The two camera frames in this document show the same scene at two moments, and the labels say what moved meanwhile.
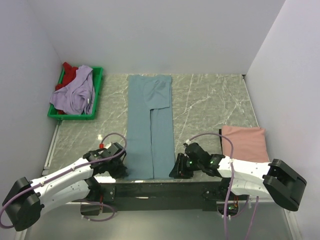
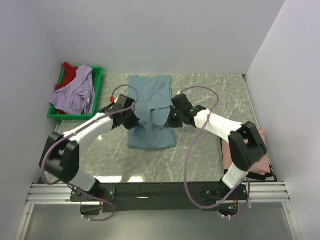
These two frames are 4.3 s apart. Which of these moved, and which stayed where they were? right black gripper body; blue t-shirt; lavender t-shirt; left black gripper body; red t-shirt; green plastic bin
Moved: right black gripper body; left black gripper body; blue t-shirt
Stayed: red t-shirt; lavender t-shirt; green plastic bin
